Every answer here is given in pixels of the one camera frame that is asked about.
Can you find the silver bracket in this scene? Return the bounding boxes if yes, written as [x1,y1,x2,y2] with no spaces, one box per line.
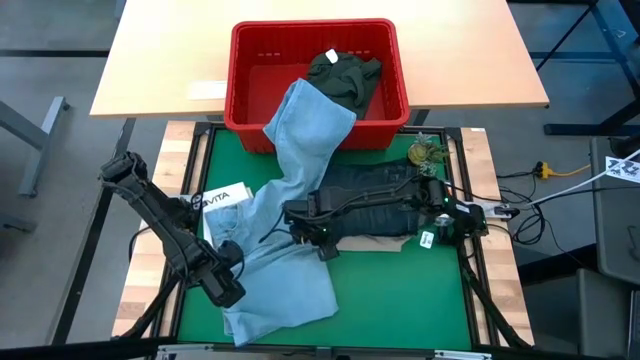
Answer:
[433,349,494,360]
[156,343,214,360]

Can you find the grey cabinet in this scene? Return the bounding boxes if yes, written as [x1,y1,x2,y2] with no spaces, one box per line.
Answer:
[577,134,640,360]

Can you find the white tote bag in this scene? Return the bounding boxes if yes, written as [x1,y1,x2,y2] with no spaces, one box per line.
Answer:
[192,182,256,247]

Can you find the green table mat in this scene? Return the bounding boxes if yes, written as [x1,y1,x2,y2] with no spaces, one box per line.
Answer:
[177,128,474,351]

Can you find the black aluminium frame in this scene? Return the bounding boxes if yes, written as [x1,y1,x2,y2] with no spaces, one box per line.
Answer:
[112,121,534,360]

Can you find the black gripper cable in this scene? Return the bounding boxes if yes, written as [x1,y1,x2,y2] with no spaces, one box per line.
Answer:
[229,247,247,282]
[257,209,292,245]

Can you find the dark green garment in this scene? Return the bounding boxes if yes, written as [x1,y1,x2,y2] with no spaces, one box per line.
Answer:
[305,48,384,121]

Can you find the light wooden table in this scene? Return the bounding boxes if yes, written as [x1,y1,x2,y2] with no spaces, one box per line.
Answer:
[89,0,550,120]

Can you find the dark blue jeans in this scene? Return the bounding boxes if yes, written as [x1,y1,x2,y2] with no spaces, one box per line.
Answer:
[319,158,437,239]

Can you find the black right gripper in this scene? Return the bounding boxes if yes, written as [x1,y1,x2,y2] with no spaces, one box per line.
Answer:
[282,192,347,262]

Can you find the grey metal table leg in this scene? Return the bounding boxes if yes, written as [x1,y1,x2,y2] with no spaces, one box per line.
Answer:
[0,96,71,199]

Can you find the white printed tag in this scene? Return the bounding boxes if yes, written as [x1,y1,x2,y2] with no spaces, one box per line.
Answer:
[603,155,640,182]

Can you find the red plastic laundry bin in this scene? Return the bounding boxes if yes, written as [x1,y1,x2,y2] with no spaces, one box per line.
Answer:
[223,18,412,154]

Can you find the khaki shorts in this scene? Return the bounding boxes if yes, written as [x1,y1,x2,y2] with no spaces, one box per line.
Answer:
[335,229,436,253]

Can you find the light blue garment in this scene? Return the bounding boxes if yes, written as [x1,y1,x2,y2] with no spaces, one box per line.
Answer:
[204,78,358,348]

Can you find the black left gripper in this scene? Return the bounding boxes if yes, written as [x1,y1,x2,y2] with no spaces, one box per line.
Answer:
[197,240,247,309]

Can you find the pale paper label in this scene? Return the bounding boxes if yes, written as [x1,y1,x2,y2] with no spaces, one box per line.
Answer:
[184,79,227,101]

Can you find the white cable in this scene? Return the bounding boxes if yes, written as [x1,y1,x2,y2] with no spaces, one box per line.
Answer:
[527,148,640,207]

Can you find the black metal table base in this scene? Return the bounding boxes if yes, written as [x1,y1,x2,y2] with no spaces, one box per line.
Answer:
[534,0,640,137]

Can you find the black cable coil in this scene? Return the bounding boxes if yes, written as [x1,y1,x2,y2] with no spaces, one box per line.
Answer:
[497,169,554,247]

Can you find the artificial succulent plant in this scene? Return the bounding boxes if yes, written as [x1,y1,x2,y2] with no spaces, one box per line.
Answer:
[407,132,450,177]

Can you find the yellow extension cable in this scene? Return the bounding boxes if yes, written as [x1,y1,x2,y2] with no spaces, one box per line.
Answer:
[535,160,592,180]

